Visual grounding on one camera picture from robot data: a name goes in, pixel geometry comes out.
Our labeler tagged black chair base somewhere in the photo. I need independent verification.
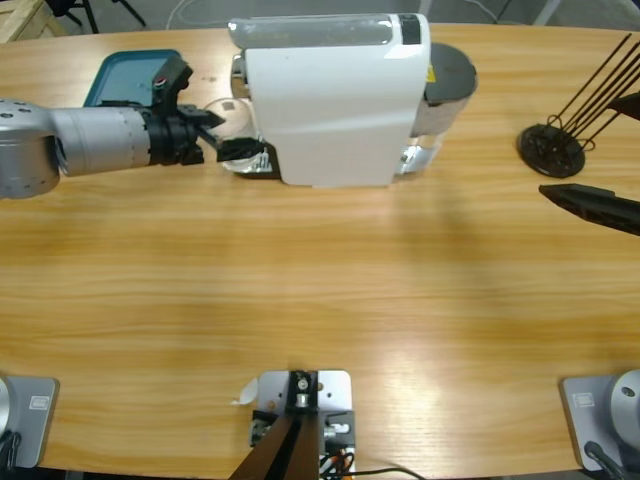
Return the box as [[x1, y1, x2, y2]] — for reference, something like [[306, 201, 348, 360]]
[[47, 0, 149, 35]]

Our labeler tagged clear glass cup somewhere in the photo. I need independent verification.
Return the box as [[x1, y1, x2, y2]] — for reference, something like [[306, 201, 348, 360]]
[[203, 96, 264, 174]]

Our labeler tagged white paper tag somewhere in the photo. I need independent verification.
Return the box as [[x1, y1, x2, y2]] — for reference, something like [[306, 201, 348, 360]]
[[229, 377, 260, 406]]

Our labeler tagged white metal frame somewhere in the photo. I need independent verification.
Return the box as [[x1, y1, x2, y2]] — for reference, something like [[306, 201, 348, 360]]
[[537, 0, 566, 25]]

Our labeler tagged black mount cable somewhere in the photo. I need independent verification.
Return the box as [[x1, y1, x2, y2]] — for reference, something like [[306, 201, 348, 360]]
[[349, 466, 426, 480]]

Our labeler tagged black capsule holder with rods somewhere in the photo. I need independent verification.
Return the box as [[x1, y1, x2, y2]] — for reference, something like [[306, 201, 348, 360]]
[[517, 32, 640, 179]]

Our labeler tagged white coffee machine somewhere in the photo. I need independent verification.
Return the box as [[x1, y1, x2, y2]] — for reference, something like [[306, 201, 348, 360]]
[[227, 13, 432, 190]]

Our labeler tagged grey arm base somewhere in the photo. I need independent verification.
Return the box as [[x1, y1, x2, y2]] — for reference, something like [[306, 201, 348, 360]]
[[0, 375, 60, 470], [558, 368, 640, 472]]

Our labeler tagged wooden crate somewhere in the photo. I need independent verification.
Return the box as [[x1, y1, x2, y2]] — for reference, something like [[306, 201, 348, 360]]
[[0, 0, 69, 45]]

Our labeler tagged teal plastic tray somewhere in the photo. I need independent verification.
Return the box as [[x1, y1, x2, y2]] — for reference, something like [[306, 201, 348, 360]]
[[82, 48, 184, 109]]

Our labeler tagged black base cable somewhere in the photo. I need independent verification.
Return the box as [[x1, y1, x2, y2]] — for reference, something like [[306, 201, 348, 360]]
[[583, 439, 626, 480], [0, 429, 24, 469]]

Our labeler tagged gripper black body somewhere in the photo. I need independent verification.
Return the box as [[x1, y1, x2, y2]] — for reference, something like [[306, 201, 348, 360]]
[[142, 102, 207, 167]]

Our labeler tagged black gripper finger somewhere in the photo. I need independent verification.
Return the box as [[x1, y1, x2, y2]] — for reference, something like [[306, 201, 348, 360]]
[[608, 91, 640, 122], [179, 103, 225, 129], [538, 183, 640, 237], [197, 127, 265, 162]]

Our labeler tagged orange wire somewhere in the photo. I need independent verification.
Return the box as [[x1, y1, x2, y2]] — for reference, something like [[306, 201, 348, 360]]
[[322, 447, 354, 474]]

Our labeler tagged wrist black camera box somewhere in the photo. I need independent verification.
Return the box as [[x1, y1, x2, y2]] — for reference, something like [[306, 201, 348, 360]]
[[151, 56, 195, 109]]

